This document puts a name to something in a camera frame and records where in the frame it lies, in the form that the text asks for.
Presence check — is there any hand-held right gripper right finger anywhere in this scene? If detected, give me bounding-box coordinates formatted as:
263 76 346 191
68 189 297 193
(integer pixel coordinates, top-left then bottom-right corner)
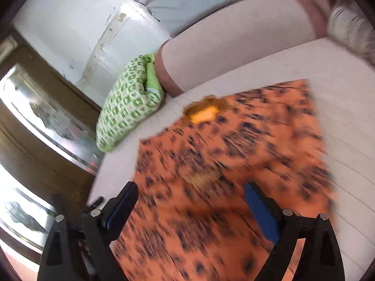
244 182 346 281

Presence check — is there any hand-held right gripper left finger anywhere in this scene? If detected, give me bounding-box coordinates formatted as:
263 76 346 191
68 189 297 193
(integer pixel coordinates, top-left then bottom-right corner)
37 181 139 281

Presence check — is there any orange black-printed garment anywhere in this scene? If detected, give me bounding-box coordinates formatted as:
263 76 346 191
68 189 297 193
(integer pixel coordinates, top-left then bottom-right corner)
110 78 337 281

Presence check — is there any green white striped cloth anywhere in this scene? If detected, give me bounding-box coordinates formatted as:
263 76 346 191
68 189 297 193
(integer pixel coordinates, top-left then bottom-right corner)
96 53 165 153

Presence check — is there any wooden glass-door cabinet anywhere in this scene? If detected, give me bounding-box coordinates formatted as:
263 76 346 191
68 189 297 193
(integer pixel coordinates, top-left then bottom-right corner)
0 26 103 267

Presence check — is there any white appliance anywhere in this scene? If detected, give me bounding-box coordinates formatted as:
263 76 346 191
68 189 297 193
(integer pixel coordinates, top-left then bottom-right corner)
78 1 172 87

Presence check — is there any grey white patterned cloth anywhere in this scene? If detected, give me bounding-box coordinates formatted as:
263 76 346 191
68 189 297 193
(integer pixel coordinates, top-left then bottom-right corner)
326 0 375 65

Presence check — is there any grey cushion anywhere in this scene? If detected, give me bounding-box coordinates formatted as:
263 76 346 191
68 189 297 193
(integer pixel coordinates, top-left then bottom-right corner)
133 0 293 37

